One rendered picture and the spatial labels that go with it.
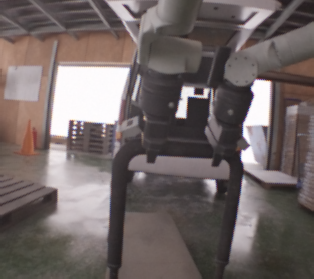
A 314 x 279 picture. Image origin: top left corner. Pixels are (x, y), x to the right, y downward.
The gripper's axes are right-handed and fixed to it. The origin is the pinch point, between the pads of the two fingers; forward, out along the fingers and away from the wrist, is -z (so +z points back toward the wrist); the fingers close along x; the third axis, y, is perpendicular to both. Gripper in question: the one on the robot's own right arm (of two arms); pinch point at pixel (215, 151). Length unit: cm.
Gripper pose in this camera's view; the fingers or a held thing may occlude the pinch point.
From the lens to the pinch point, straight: 55.4
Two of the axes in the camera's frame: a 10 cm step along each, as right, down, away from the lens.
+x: -0.7, -4.9, 8.7
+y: -9.9, -1.0, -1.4
